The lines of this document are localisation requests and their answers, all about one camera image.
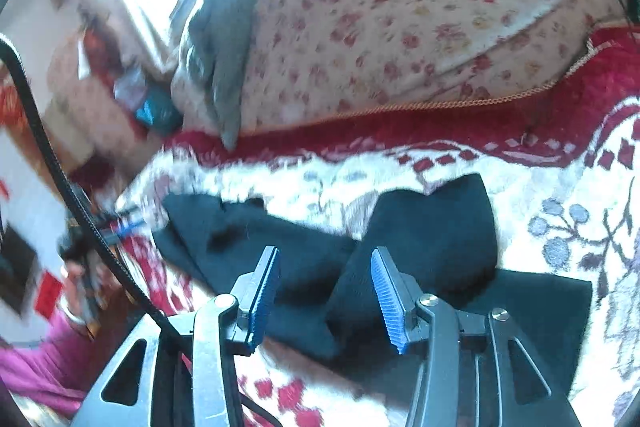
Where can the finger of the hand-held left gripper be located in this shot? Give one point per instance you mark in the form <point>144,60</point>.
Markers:
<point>125,231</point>
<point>131,210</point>

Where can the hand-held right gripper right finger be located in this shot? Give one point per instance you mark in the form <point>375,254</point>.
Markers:
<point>390,307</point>

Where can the grey fleece jacket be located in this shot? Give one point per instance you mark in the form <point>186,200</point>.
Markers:
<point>225,57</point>

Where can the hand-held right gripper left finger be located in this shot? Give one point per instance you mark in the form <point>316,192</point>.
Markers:
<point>260,302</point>

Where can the black pants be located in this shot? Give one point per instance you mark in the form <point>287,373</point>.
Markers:
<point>425,232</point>

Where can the teal bag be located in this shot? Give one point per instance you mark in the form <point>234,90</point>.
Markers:
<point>152,112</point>

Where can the person's left forearm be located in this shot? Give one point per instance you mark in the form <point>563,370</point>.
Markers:
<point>40,362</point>

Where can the red and white floral blanket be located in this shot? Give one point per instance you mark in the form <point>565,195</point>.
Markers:
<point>350,177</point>

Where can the folded floral quilt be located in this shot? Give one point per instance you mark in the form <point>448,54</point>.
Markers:
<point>400,7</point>

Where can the person's left hand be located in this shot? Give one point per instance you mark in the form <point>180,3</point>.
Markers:
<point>75,287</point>

